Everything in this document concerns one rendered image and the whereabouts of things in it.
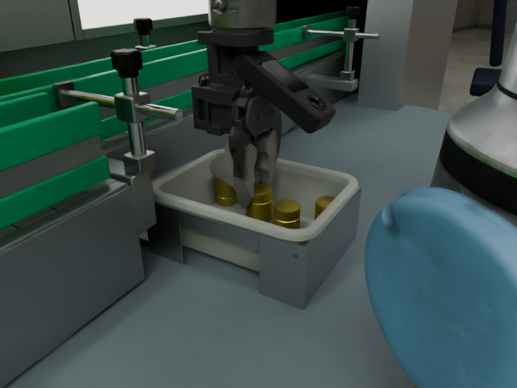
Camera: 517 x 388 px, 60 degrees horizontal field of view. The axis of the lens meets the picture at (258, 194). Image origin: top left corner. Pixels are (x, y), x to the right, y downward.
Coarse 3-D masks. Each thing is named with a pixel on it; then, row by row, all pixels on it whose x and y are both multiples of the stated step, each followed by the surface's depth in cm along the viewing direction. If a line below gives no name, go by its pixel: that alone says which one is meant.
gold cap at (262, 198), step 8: (256, 184) 58; (264, 184) 58; (256, 192) 56; (264, 192) 56; (256, 200) 56; (264, 200) 57; (248, 208) 58; (256, 208) 57; (264, 208) 57; (248, 216) 58; (256, 216) 58; (264, 216) 58
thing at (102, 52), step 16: (288, 0) 129; (304, 0) 138; (320, 0) 148; (336, 0) 160; (352, 0) 174; (288, 16) 132; (304, 16) 141; (160, 32) 87; (176, 32) 91; (192, 32) 96; (32, 48) 66; (48, 48) 68; (64, 48) 70; (80, 48) 73; (96, 48) 75; (112, 48) 78; (0, 64) 62; (16, 64) 64; (32, 64) 66; (48, 64) 68; (64, 64) 71
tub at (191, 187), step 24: (192, 168) 60; (288, 168) 61; (312, 168) 60; (168, 192) 57; (192, 192) 61; (288, 192) 62; (312, 192) 60; (336, 192) 59; (216, 216) 49; (240, 216) 48; (312, 216) 62; (288, 240) 45
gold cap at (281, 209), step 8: (280, 200) 57; (288, 200) 57; (280, 208) 55; (288, 208) 55; (296, 208) 55; (280, 216) 55; (288, 216) 55; (296, 216) 55; (280, 224) 56; (288, 224) 55; (296, 224) 56
